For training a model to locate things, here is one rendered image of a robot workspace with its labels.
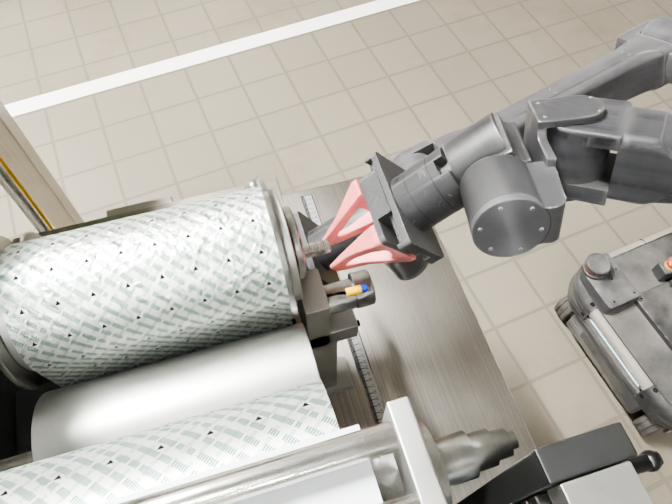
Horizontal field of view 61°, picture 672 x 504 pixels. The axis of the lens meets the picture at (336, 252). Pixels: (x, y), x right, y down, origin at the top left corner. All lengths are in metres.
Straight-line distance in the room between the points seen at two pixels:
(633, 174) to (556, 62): 2.33
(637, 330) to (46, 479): 1.64
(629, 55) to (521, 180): 0.41
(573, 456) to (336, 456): 0.12
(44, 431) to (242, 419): 0.25
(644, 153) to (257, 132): 2.00
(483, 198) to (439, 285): 0.54
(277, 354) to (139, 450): 0.21
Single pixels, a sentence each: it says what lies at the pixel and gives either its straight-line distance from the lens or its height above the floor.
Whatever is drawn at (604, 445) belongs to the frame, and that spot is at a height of 1.44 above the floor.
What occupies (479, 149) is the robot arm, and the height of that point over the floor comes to 1.38.
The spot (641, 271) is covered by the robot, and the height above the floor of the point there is 0.24.
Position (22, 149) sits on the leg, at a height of 0.70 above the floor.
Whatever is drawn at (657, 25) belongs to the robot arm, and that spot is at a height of 1.26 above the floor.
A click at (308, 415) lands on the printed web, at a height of 1.40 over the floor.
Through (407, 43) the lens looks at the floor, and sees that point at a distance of 2.77.
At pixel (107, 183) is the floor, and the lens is 2.36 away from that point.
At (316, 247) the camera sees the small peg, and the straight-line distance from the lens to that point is 0.55.
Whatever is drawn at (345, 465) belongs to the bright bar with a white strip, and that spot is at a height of 1.45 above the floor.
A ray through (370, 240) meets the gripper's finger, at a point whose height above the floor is 1.31.
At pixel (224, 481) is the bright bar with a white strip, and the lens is 0.29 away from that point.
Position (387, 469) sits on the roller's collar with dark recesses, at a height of 1.37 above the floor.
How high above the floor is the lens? 1.74
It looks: 59 degrees down
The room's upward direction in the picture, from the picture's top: straight up
